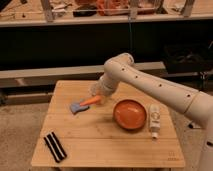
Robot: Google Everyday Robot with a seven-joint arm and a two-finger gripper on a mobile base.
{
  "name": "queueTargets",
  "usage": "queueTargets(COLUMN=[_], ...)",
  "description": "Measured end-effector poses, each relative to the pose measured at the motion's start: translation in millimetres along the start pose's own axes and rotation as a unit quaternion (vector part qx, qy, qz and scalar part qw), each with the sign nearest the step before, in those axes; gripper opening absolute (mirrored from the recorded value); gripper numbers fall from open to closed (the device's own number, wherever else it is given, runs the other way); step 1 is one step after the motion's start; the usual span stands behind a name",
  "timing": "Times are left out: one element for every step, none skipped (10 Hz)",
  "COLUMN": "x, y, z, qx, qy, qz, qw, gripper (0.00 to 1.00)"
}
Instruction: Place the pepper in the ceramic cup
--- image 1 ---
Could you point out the white bottle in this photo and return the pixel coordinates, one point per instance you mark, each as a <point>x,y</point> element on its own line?
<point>154,120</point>

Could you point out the wooden table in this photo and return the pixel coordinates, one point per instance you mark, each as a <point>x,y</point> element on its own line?
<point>93,139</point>

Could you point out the blue sponge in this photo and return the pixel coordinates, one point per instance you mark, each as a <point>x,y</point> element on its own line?
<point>76,107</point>

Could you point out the orange ceramic bowl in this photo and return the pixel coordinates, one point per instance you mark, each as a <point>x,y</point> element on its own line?
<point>129,114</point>

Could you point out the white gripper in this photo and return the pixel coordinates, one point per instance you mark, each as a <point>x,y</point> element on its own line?
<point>105,91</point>

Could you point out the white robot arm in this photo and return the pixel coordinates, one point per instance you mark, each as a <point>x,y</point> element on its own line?
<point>192,103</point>

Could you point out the metal shelf rail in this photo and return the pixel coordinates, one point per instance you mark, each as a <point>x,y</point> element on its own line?
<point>47,76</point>

